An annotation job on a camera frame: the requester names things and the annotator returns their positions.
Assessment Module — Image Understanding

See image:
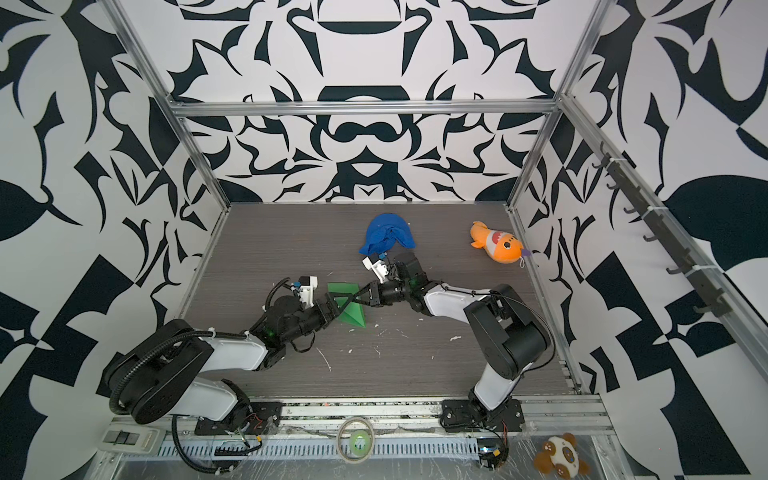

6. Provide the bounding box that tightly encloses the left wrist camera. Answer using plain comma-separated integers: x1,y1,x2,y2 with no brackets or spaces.
291,276,318,309

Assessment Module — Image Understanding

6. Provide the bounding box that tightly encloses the black base cable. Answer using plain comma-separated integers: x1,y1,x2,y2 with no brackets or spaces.
170,415,265,475

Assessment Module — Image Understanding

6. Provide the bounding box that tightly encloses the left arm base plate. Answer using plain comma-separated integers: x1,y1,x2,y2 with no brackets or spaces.
194,401,284,436

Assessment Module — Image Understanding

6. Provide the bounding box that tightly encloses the aluminium front rail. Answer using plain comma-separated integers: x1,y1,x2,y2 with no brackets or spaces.
107,393,616,439

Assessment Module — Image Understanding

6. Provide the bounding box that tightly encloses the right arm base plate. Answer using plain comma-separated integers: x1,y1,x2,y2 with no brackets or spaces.
439,398,525,433

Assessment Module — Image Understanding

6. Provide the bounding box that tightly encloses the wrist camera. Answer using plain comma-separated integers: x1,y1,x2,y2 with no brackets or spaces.
291,276,318,309
362,253,394,284

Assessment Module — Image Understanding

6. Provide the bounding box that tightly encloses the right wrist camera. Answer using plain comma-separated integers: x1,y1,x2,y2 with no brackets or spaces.
362,253,394,284

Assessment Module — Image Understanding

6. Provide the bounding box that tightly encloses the black hook rail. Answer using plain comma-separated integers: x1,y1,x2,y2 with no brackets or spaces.
593,141,733,318

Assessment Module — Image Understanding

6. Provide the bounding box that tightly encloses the brown white plush toy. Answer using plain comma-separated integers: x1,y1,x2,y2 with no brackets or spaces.
533,432,590,479

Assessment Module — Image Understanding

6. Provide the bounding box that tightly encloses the small black electronics box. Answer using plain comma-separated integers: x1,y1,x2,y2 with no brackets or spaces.
477,437,509,470

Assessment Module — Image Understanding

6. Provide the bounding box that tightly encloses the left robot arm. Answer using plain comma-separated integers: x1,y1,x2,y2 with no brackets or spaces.
103,293,357,430

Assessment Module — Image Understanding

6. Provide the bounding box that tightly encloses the orange fish plush toy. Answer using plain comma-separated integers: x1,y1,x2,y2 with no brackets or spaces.
470,221,531,264

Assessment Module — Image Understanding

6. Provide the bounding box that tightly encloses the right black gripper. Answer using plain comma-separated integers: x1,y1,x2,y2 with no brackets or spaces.
352,282,415,309

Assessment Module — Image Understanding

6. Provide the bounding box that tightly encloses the green square paper sheet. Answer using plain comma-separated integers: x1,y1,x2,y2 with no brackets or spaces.
327,282,366,328

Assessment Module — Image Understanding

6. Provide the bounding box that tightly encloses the white tape roll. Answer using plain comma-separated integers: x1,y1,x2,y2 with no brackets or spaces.
335,417,376,465

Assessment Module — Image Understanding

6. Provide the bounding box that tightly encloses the blue crumpled cloth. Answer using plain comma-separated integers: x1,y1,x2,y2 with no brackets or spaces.
359,213,416,256

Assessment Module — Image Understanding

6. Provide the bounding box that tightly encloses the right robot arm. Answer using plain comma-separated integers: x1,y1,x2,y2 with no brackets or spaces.
351,252,552,414

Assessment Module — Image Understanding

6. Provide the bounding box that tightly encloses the white power strip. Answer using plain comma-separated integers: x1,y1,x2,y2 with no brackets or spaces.
99,424,166,456

